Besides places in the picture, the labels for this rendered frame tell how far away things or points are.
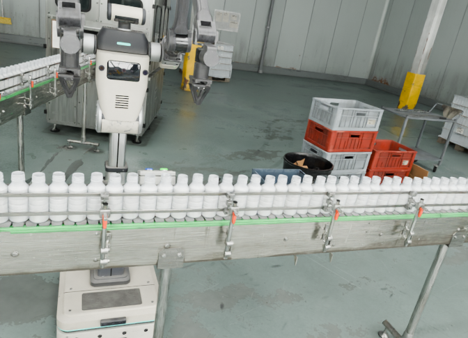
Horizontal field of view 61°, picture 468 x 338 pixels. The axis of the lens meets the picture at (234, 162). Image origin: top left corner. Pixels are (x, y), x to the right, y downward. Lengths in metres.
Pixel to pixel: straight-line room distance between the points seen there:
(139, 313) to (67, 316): 0.35
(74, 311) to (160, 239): 0.85
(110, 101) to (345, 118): 2.51
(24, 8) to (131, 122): 11.57
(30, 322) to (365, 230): 1.84
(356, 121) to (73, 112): 3.39
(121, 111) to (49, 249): 0.75
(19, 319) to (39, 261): 1.13
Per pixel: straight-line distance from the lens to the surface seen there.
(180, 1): 1.80
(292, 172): 2.36
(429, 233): 2.20
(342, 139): 3.96
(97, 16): 5.09
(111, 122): 1.94
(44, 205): 1.43
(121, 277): 2.35
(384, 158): 4.53
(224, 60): 11.09
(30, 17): 13.39
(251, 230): 1.59
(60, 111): 5.40
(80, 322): 2.20
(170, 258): 1.55
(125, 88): 1.90
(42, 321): 2.58
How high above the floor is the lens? 1.73
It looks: 20 degrees down
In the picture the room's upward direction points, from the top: 10 degrees clockwise
